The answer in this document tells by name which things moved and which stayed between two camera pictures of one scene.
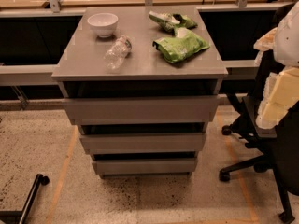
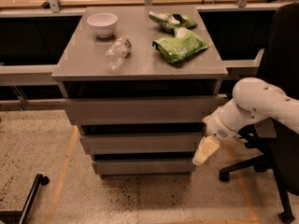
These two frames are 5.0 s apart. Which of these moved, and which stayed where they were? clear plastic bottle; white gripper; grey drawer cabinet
Moved: white gripper
Stayed: grey drawer cabinet; clear plastic bottle
